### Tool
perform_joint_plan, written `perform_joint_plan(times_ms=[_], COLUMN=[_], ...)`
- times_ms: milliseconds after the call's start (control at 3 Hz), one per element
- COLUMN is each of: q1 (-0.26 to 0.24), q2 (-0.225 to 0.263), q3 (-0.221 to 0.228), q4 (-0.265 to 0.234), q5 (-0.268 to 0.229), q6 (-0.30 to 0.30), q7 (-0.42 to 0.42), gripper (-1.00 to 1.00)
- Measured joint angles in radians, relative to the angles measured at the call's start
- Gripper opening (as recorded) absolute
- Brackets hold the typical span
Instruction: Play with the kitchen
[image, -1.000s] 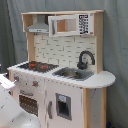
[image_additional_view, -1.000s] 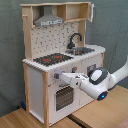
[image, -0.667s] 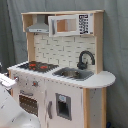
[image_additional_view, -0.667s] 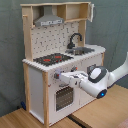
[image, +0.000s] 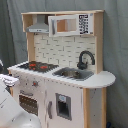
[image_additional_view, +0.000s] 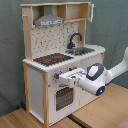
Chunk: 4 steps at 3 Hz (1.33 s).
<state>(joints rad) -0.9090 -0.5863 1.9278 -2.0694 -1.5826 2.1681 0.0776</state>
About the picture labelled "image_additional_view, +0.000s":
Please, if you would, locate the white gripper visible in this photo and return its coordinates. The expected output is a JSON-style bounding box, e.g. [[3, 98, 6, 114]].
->
[[59, 68, 86, 87]]

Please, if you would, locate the red oven knob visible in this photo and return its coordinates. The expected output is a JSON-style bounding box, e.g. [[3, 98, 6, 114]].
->
[[54, 73, 59, 79]]

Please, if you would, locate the white toy oven door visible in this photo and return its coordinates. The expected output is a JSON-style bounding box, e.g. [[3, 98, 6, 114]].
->
[[49, 85, 80, 125]]

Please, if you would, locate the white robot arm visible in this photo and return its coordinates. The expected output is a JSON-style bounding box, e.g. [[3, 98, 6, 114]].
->
[[59, 47, 128, 96]]

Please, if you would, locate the wooden toy kitchen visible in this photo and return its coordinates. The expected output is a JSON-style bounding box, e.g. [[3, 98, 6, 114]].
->
[[22, 2, 105, 128]]

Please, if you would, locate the white cupboard door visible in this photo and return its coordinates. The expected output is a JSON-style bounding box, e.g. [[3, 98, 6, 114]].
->
[[80, 55, 102, 106]]

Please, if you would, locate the grey toy sink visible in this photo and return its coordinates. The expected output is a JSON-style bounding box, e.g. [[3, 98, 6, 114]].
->
[[65, 47, 95, 55]]

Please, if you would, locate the black toy stovetop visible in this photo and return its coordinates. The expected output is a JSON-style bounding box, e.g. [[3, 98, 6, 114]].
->
[[34, 53, 70, 66]]

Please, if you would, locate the black toy faucet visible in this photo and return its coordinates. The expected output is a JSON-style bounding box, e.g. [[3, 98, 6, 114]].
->
[[67, 33, 82, 49]]

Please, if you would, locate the white upper cabinet door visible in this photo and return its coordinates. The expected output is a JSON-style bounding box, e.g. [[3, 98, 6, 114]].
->
[[87, 3, 95, 22]]

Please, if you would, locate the grey range hood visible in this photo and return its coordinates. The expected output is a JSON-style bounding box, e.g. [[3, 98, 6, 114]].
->
[[35, 5, 64, 27]]

